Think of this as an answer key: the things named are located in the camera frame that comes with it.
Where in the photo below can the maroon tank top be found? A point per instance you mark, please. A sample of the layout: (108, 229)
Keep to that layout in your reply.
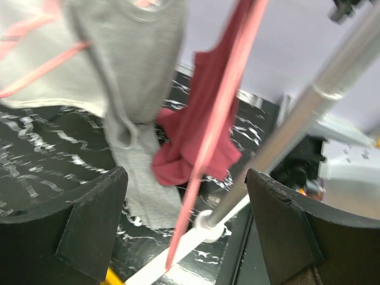
(185, 128)

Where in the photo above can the grey clothes rack pole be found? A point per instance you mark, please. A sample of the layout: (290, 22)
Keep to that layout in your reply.
(357, 52)

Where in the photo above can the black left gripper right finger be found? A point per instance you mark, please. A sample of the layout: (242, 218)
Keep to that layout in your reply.
(304, 241)

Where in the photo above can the white tank top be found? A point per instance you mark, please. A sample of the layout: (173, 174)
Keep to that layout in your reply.
(129, 124)

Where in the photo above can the yellow plastic tray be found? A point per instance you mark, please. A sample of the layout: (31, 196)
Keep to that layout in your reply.
(111, 278)

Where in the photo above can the white rack base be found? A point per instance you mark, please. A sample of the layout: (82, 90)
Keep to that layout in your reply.
(189, 241)

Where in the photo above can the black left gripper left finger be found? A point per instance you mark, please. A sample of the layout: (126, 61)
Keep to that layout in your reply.
(67, 240)

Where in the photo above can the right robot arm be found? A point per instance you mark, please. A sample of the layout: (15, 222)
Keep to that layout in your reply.
(334, 167)

